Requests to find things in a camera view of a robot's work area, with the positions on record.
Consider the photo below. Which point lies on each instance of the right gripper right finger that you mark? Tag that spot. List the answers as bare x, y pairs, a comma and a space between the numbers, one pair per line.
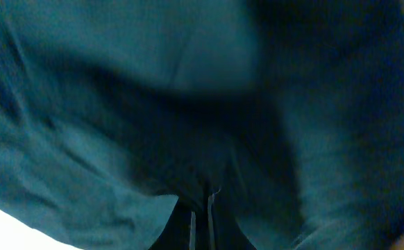
223, 230

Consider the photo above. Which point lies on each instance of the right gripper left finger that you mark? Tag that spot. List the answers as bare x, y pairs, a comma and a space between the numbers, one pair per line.
180, 230

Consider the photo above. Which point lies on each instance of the dark teal black shorts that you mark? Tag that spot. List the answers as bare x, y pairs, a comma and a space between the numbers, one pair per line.
112, 111

